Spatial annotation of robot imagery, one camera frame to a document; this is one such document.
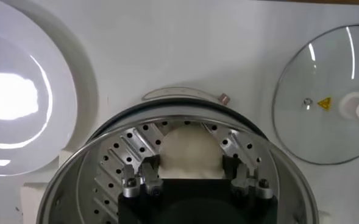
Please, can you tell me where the glass lid with white handle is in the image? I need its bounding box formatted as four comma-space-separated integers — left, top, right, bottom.
272, 24, 359, 166

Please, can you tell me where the stainless steel steamer basket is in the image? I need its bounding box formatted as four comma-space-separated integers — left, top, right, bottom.
35, 106, 320, 224

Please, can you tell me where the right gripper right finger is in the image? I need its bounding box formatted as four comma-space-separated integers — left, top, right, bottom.
223, 155, 274, 200

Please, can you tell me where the white round plate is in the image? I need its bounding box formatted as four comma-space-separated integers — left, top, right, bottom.
0, 0, 78, 177

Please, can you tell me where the white steamed baozi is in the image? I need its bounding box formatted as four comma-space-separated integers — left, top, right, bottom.
158, 125, 226, 180

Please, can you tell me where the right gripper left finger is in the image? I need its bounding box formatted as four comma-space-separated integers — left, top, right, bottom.
121, 155, 165, 198

